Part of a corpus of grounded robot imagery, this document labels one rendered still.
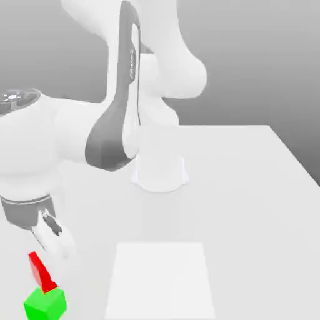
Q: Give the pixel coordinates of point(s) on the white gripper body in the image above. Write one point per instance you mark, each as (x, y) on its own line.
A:
(55, 246)

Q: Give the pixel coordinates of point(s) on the small red cube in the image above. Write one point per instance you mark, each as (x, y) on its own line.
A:
(40, 272)

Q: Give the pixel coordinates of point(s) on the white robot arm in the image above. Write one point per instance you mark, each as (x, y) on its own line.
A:
(75, 130)

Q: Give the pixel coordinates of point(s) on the small green cube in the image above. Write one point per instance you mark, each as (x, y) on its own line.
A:
(45, 306)

